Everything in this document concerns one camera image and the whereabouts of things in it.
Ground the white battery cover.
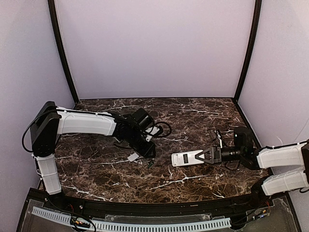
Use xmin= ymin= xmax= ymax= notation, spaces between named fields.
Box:
xmin=127 ymin=153 xmax=139 ymax=162

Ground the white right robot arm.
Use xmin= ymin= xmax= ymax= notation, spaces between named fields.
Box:
xmin=195 ymin=127 xmax=309 ymax=196

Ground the white and red remote control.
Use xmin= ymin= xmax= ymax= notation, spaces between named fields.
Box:
xmin=171 ymin=150 xmax=204 ymax=167

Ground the white slotted cable duct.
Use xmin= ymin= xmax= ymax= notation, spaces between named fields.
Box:
xmin=32 ymin=206 xmax=232 ymax=232

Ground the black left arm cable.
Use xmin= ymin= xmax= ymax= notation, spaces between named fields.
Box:
xmin=144 ymin=121 xmax=172 ymax=138

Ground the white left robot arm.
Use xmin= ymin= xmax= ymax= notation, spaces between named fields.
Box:
xmin=29 ymin=101 xmax=160 ymax=195

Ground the black corner post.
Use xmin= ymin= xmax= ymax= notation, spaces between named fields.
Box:
xmin=47 ymin=0 xmax=79 ymax=104
xmin=233 ymin=0 xmax=262 ymax=102

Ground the black right corner post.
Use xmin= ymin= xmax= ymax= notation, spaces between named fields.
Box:
xmin=233 ymin=0 xmax=262 ymax=102

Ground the black left corner post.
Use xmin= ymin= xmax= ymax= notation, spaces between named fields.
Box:
xmin=47 ymin=0 xmax=79 ymax=104

